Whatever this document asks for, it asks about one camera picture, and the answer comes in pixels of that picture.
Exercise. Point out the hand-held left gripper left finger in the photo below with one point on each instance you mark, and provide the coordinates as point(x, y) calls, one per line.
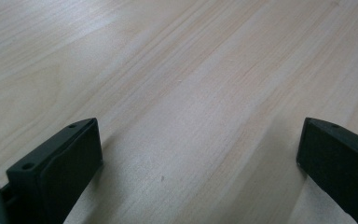
point(59, 174)

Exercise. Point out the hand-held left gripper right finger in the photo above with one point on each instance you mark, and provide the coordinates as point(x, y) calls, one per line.
point(338, 161)

